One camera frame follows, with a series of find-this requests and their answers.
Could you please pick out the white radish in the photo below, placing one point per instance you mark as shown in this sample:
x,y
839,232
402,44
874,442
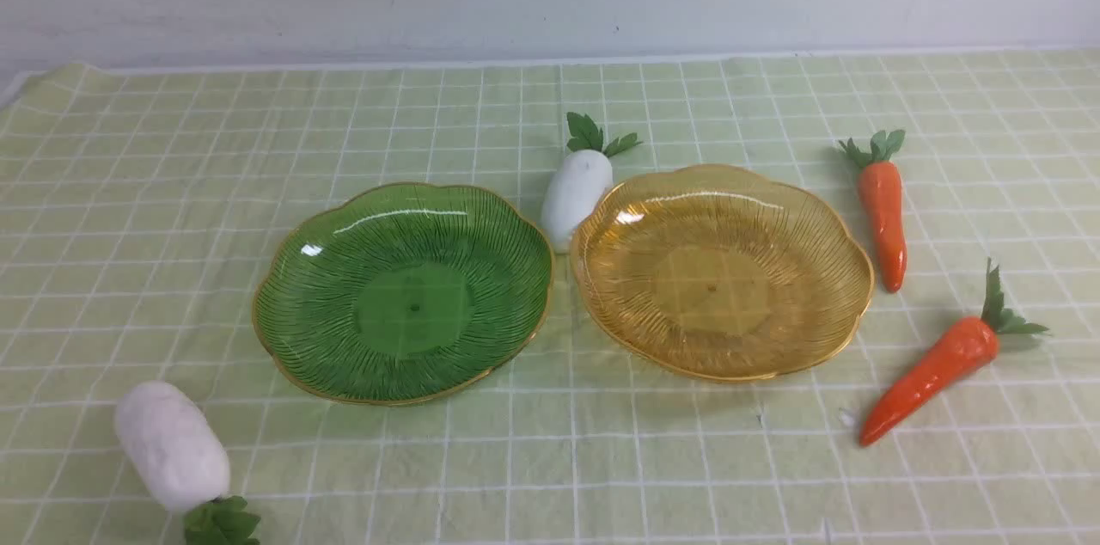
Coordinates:
x,y
183,464
584,176

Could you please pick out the orange carrot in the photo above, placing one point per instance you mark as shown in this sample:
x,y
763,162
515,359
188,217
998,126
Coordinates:
x,y
880,191
969,344

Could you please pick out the green plastic plate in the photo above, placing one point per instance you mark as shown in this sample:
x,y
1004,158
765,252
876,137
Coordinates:
x,y
404,294

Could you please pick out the amber plastic plate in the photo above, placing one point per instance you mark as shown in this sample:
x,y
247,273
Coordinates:
x,y
721,274

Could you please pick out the green checked tablecloth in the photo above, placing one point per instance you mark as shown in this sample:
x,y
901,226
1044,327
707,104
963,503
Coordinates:
x,y
139,212

